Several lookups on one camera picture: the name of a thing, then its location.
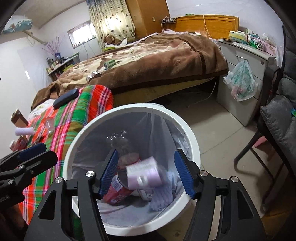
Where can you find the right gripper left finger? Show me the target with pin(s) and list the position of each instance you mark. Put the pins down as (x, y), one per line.
(53, 218)

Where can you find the white bedside cabinet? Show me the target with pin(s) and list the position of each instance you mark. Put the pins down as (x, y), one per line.
(258, 60)

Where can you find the cluttered shelf desk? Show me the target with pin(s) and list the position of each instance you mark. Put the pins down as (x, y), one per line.
(60, 68)

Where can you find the wooden headboard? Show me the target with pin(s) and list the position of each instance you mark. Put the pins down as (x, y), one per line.
(212, 26)

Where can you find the clear plastic bottle red label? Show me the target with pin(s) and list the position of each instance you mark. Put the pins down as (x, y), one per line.
(126, 151)

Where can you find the patterned curtain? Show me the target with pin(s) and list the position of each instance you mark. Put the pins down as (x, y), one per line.
(111, 17)

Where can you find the person's left hand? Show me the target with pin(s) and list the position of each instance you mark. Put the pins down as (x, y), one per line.
(13, 226)

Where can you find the red white drink carton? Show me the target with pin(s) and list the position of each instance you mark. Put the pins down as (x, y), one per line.
(146, 195)

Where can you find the brown fleece blanket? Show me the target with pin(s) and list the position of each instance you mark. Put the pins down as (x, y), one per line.
(156, 60)

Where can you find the hanging plastic bag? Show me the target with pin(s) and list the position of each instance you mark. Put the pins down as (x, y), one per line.
(241, 82)

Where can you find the boxes on cabinet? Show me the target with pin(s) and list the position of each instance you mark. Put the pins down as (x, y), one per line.
(263, 43)

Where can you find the white round trash bin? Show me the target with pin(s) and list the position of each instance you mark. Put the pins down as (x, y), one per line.
(137, 131)

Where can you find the white floral bedsheet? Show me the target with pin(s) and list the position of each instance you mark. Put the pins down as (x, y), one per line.
(37, 111)

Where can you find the red cartoon drink can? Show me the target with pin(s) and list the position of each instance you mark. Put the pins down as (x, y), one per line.
(118, 190)

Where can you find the clear plastic cup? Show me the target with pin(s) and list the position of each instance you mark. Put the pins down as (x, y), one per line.
(49, 124)

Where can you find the small green box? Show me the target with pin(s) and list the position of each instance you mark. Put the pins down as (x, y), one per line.
(109, 64)

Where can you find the plaid red green cloth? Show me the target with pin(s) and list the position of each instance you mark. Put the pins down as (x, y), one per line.
(69, 120)

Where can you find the dark blue glasses case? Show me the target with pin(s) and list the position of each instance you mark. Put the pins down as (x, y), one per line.
(66, 98)

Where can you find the white yogurt cup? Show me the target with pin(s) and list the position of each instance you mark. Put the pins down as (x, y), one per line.
(13, 146)

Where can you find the white foam net roll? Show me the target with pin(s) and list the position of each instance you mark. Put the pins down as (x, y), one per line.
(28, 131)

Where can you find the small window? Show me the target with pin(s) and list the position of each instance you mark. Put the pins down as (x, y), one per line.
(81, 34)

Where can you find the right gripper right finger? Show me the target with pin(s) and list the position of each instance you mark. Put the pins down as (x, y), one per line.
(239, 219)

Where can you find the teddy bear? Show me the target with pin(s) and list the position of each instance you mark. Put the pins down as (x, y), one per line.
(111, 40)

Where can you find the brown beige travel mug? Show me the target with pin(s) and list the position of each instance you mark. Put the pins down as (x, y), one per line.
(18, 119)

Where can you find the black chair grey cushion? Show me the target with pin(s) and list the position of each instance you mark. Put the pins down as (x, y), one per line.
(277, 113)

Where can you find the vase with branches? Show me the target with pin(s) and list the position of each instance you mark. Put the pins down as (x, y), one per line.
(53, 48)

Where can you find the dark wrapped item on blanket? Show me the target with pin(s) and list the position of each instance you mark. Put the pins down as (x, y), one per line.
(93, 75)

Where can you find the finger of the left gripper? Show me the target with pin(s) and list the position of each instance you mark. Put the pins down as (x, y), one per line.
(18, 171)
(32, 149)

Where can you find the wooden wardrobe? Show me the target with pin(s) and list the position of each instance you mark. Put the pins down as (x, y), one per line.
(147, 16)

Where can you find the purple milk carton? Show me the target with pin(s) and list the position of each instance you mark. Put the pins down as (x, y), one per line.
(146, 174)

